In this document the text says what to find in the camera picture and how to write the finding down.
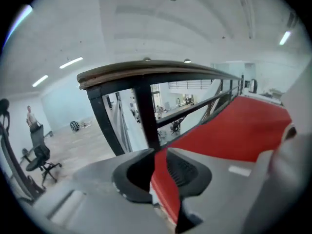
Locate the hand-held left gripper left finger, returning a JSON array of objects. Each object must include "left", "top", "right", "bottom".
[{"left": 73, "top": 148, "right": 156, "bottom": 203}]

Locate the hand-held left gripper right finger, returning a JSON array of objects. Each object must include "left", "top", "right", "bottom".
[{"left": 165, "top": 147, "right": 260, "bottom": 234}]

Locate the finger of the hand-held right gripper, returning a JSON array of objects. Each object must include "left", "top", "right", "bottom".
[{"left": 282, "top": 61, "right": 312, "bottom": 141}]

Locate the red cloth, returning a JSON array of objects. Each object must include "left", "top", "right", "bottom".
[{"left": 150, "top": 96, "right": 293, "bottom": 225}]

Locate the white table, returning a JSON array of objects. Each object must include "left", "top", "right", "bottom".
[{"left": 243, "top": 89, "right": 283, "bottom": 104}]

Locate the ceiling light strip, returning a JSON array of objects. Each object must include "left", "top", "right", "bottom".
[
  {"left": 279, "top": 31, "right": 292, "bottom": 46},
  {"left": 59, "top": 57, "right": 83, "bottom": 69},
  {"left": 32, "top": 75, "right": 49, "bottom": 87}
]

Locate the black office chair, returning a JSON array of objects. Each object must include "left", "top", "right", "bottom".
[{"left": 21, "top": 124, "right": 63, "bottom": 186}]

